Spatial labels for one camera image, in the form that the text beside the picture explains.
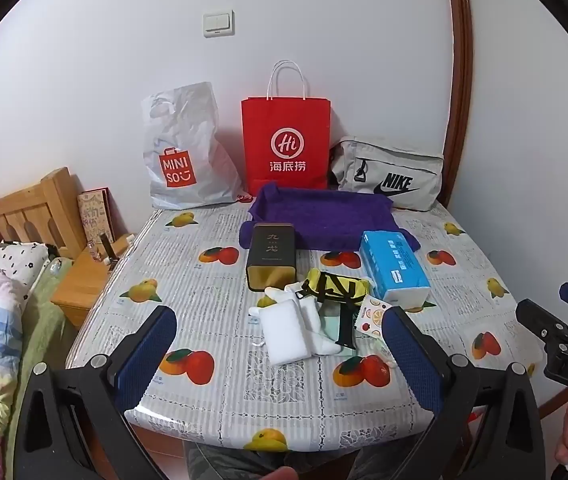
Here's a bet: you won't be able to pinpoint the white light switch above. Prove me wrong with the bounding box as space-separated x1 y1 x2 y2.
202 9 237 39

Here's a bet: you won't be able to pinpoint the grey shoulder bag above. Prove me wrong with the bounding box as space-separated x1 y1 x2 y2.
329 136 444 211

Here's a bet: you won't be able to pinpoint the purple fabric tray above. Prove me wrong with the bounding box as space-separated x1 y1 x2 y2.
239 182 423 253

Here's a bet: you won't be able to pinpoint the person's grey trousers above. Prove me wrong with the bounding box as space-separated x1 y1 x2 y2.
184 437 415 480

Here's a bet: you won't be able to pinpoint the dark tin box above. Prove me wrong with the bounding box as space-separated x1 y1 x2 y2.
245 222 299 292

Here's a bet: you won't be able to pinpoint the fruit print tablecloth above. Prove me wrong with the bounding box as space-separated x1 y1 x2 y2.
66 200 544 454

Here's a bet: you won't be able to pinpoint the floral white pillow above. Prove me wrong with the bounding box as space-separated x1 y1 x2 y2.
0 241 51 292

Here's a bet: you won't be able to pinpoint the white plastic shopping bag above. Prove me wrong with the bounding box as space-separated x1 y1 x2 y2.
141 81 243 211

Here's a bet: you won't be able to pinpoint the red paper bag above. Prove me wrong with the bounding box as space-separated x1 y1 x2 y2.
241 60 332 197

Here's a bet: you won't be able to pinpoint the wooden bedside table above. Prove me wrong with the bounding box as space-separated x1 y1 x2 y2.
50 232 138 329

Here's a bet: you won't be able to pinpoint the patterned book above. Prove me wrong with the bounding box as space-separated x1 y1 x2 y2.
76 187 118 246

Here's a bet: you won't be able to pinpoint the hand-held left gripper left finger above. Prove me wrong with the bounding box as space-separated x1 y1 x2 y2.
11 304 179 480

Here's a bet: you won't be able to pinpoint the yellow black pouch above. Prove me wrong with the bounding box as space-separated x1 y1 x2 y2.
301 268 372 353

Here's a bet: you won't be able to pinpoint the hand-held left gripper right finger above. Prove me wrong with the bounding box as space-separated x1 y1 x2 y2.
383 305 544 480

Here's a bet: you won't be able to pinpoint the wooden headboard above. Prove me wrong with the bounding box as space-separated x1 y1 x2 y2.
0 167 90 261

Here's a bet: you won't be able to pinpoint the blue tissue pack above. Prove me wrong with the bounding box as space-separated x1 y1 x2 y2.
360 230 432 307

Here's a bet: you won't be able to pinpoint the fruit print packet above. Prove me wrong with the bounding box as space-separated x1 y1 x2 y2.
354 295 393 337

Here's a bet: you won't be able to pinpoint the white sponge block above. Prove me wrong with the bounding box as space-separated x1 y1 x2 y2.
258 299 315 365

